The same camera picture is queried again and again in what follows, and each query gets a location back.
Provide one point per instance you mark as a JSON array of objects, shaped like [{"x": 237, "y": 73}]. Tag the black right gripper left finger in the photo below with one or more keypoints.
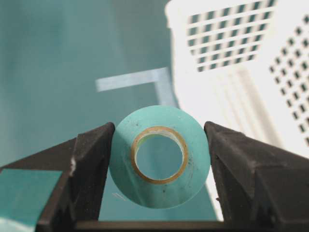
[{"x": 51, "y": 190}]

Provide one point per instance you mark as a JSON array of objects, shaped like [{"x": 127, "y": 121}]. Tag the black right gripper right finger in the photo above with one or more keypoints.
[{"x": 258, "y": 183}]

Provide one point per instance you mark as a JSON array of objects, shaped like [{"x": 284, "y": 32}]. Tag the teal tape roll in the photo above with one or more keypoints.
[{"x": 178, "y": 126}]

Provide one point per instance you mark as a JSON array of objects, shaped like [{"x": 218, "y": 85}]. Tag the white perforated plastic basket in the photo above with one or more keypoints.
[{"x": 244, "y": 64}]

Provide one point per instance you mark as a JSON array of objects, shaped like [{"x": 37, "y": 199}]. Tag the top-left tape corner marker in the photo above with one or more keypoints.
[{"x": 160, "y": 77}]

